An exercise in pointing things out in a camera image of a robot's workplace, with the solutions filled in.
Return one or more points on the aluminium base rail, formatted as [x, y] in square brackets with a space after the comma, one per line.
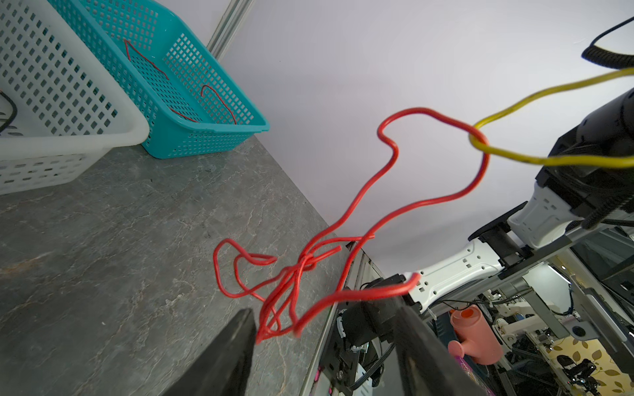
[334, 367]

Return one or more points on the middle white plastic basket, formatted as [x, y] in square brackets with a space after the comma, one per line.
[61, 110]

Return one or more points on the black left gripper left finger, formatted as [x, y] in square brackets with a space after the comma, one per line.
[224, 366]

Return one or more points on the teal plastic basket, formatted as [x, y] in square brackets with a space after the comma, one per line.
[192, 105]

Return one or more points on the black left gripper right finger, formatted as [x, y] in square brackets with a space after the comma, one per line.
[425, 365]

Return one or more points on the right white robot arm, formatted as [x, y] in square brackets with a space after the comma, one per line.
[587, 176]

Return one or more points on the pink watering can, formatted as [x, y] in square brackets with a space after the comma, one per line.
[475, 337]

